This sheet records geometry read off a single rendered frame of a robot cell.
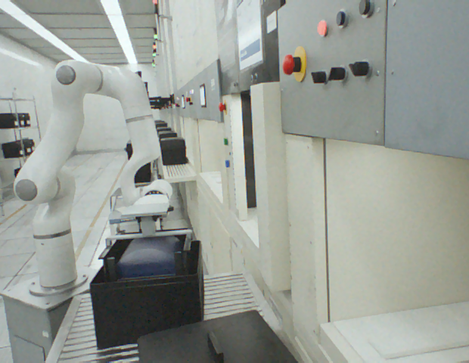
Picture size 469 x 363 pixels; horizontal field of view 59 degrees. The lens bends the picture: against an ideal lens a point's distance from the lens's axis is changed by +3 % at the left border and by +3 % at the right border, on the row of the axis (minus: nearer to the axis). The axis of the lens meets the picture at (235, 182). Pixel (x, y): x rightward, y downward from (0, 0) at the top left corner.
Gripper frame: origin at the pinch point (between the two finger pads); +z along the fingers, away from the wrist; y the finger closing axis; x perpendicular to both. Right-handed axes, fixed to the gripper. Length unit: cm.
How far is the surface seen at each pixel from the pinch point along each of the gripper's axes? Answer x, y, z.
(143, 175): -59, 69, -399
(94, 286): -13.6, 12.1, 14.1
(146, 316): -22.8, 0.3, 14.4
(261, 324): -19.5, -27.9, 28.0
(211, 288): -30.5, -16.1, -13.4
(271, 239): -4.5, -32.8, 14.9
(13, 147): -34, 314, -613
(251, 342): -19.3, -24.9, 35.0
